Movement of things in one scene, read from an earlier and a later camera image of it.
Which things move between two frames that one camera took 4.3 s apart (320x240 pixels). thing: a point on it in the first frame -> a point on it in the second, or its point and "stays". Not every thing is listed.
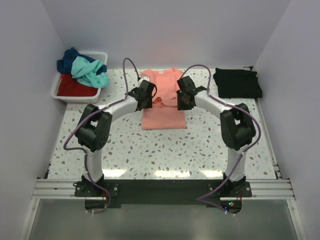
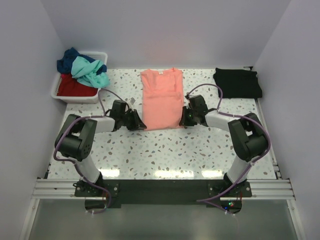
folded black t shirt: [237, 83] stays
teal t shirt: [86, 73] stays
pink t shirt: [165, 113] stays
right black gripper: [180, 106] -> [183, 121]
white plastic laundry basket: [99, 56] stays
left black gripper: [149, 104] -> [137, 124]
